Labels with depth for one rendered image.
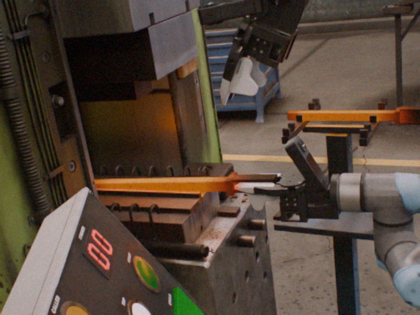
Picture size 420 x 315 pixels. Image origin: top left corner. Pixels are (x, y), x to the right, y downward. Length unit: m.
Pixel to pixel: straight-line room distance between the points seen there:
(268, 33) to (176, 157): 0.68
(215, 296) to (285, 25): 0.55
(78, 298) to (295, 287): 2.10
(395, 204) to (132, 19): 0.57
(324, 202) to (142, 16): 0.49
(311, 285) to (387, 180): 1.61
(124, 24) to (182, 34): 0.19
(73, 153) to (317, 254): 1.99
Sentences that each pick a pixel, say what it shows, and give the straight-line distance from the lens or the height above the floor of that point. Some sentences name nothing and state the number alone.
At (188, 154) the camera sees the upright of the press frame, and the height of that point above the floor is 0.98.
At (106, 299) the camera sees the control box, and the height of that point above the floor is 1.14.
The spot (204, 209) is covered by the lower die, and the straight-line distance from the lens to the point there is 1.23.
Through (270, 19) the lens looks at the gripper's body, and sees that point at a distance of 0.91.
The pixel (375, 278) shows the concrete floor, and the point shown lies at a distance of 2.70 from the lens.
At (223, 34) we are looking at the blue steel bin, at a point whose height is 0.66.
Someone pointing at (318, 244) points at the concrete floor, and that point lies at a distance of 2.97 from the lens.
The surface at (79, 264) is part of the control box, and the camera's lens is 0.65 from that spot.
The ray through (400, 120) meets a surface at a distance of 1.63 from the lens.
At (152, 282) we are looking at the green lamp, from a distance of 0.77.
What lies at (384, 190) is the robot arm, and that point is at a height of 1.02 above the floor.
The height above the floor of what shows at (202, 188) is 1.01.
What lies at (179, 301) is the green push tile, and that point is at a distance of 0.80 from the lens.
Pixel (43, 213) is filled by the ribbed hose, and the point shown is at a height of 1.12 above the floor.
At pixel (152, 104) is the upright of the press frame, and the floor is 1.12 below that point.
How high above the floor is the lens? 1.48
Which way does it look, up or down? 20 degrees down
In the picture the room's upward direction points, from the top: 8 degrees counter-clockwise
